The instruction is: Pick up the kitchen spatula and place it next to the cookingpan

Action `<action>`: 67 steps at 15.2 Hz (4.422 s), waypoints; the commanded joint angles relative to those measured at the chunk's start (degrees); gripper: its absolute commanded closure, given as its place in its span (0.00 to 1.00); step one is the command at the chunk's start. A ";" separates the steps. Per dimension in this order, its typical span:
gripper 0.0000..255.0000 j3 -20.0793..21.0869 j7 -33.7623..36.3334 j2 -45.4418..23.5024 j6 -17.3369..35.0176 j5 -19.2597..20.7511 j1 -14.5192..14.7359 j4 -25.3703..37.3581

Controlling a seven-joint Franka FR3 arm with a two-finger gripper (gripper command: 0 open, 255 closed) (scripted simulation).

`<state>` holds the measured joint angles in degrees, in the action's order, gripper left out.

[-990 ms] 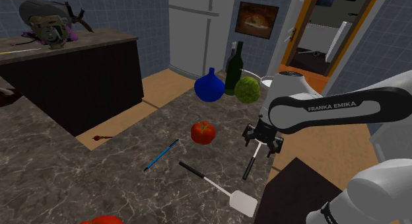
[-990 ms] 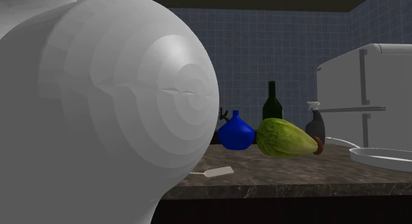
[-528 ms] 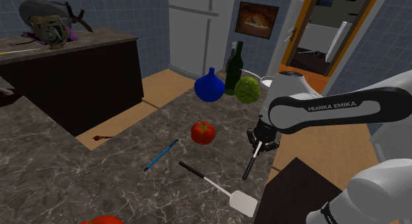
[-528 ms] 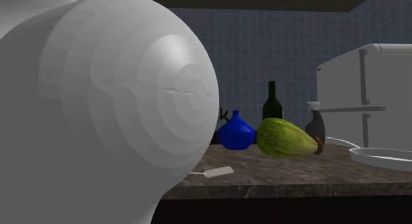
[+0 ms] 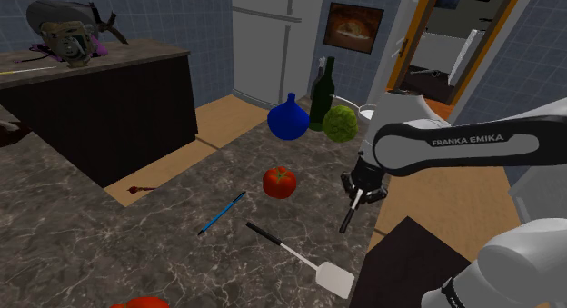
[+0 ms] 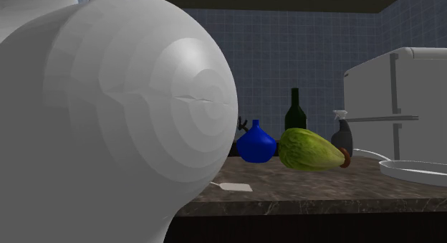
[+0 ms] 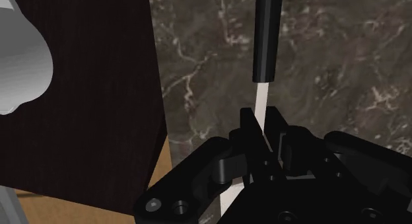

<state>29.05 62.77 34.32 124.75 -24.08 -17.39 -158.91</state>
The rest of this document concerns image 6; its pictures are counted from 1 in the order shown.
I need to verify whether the blue round vase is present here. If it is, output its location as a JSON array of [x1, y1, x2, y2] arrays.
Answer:
[[236, 119, 277, 164]]

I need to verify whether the white spatula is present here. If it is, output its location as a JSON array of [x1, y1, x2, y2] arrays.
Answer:
[[210, 181, 254, 193]]

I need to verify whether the dark green glass bottle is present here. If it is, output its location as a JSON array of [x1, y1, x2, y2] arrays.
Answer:
[[284, 87, 308, 132]]

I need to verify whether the green lettuce head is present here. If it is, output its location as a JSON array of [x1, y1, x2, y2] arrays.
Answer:
[[277, 128, 352, 172]]

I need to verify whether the dark grey spray bottle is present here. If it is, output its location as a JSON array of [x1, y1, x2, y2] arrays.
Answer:
[[330, 110, 354, 158]]

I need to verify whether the white refrigerator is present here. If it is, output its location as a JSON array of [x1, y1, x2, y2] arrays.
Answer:
[[343, 47, 447, 165]]

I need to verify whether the white frying pan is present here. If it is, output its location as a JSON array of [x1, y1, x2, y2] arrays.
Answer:
[[352, 148, 447, 188]]

